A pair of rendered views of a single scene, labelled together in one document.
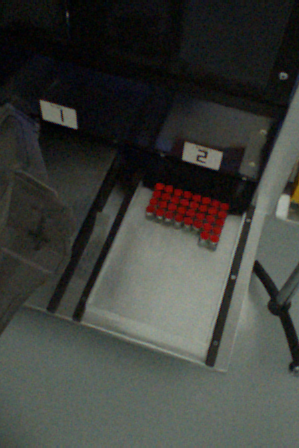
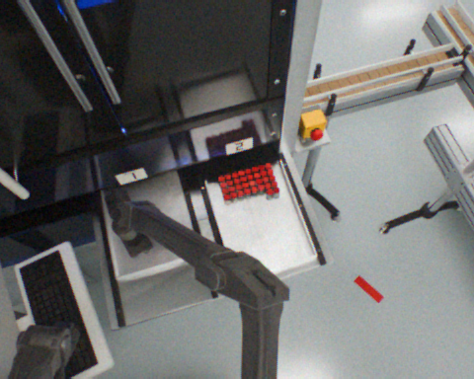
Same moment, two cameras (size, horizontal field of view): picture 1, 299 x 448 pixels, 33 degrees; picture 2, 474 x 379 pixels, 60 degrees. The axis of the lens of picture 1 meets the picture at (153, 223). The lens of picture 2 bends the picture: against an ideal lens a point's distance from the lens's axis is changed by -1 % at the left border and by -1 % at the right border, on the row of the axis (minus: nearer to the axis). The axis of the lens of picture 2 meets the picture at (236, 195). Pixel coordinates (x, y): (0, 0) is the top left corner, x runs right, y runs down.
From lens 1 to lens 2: 35 cm
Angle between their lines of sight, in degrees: 14
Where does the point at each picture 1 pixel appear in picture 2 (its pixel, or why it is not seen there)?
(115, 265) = (230, 244)
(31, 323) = not seen: hidden behind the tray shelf
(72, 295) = not seen: hidden behind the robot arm
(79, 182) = (167, 207)
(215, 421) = (312, 279)
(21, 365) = (177, 330)
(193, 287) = (282, 226)
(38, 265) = (278, 302)
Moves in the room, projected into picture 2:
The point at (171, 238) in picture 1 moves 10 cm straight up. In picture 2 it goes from (249, 205) to (249, 192)
